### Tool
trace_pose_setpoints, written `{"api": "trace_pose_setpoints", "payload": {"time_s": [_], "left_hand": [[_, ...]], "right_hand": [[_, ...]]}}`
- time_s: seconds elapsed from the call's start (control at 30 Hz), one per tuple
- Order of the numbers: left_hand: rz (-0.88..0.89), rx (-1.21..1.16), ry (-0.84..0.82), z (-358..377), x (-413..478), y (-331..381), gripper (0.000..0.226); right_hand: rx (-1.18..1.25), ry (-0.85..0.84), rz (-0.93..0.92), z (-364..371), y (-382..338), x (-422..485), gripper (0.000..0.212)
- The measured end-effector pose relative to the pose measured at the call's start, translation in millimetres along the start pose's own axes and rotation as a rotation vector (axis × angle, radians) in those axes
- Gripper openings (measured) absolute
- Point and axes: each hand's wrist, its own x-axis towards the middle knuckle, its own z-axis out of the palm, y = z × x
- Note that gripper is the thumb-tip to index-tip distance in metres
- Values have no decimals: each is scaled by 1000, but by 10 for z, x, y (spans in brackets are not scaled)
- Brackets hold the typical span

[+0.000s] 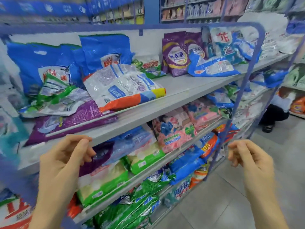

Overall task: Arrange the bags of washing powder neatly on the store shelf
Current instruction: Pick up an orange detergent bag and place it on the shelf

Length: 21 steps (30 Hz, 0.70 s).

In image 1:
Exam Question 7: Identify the plain white detergent bag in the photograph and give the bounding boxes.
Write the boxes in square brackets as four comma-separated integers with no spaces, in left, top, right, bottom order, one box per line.
[238,12,289,42]

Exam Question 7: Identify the purple Eichimoo lavender bag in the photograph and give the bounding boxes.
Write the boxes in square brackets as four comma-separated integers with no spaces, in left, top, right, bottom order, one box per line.
[78,141,115,177]

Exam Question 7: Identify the grey blue-framed shelf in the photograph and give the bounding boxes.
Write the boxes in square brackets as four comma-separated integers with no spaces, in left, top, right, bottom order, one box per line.
[0,21,305,229]

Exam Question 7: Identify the red white Libai bags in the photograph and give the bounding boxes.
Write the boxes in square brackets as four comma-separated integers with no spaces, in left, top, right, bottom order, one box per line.
[0,197,35,229]

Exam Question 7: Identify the blue back wall sign band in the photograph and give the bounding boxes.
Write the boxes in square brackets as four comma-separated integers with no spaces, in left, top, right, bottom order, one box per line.
[0,0,89,18]

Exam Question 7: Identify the blue wall column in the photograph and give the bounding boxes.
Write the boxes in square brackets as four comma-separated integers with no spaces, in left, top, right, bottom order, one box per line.
[144,0,160,24]

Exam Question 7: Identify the blue bird-print detergent bag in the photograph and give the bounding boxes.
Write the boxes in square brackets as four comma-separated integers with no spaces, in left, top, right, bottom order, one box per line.
[78,33,134,74]
[6,41,83,97]
[187,52,241,77]

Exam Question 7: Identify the pink floral detergent bag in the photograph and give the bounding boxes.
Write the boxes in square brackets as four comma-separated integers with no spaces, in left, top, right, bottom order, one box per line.
[152,109,198,153]
[183,98,223,132]

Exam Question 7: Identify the person's right hand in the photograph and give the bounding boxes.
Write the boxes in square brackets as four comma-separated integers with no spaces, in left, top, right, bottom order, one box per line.
[227,139,275,191]

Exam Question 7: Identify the person's left hand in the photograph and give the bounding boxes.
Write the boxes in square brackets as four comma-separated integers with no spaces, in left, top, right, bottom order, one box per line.
[38,135,96,203]

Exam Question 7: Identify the blue side wall sign band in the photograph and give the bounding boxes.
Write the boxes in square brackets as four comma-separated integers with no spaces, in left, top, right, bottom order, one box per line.
[85,0,145,12]

